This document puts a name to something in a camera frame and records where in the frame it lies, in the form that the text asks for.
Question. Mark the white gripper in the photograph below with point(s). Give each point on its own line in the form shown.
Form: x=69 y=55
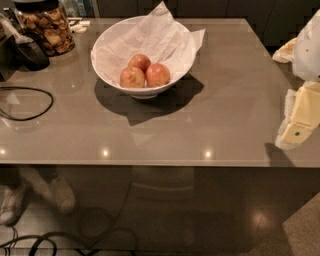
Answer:
x=308 y=53

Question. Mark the white ceramic bowl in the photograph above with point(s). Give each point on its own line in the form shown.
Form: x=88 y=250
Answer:
x=110 y=75

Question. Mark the white paper liner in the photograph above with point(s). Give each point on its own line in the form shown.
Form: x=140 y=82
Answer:
x=150 y=40

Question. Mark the small white items on table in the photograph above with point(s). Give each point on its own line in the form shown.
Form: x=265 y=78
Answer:
x=78 y=25

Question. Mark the glass jar of dried chips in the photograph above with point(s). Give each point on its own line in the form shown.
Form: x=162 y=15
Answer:
x=49 y=20

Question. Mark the white shoe right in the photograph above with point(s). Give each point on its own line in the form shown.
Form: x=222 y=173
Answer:
x=63 y=195

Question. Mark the white shoe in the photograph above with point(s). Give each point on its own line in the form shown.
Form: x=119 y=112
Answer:
x=12 y=206
x=63 y=195

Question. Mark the white shoe left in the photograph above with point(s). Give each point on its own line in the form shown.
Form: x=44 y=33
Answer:
x=12 y=206

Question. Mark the black scoop with white handle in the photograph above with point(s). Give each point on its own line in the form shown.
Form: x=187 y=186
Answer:
x=32 y=55

